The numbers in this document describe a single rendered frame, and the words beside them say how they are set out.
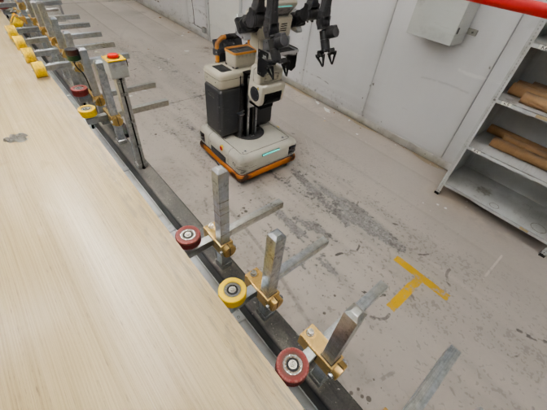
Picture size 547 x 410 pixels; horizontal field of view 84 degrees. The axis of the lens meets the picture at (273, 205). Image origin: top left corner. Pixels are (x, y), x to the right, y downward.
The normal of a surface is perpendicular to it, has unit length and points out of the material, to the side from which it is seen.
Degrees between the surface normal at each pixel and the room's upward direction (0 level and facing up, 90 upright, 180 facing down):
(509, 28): 90
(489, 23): 90
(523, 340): 0
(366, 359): 0
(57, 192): 0
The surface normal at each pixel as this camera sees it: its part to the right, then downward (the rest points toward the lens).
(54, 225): 0.09, -0.72
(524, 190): -0.76, 0.40
